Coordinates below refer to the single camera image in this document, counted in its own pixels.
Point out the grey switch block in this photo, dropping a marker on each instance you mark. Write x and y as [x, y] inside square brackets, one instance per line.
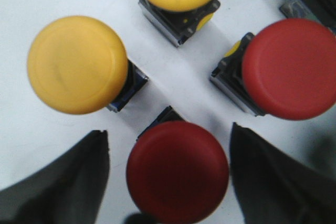
[321, 11]

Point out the red mushroom push button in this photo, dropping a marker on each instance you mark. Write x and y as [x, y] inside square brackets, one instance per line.
[177, 172]
[286, 70]

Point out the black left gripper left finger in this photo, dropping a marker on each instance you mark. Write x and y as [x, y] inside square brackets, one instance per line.
[68, 190]

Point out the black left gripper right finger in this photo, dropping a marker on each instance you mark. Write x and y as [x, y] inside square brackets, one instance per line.
[272, 187]

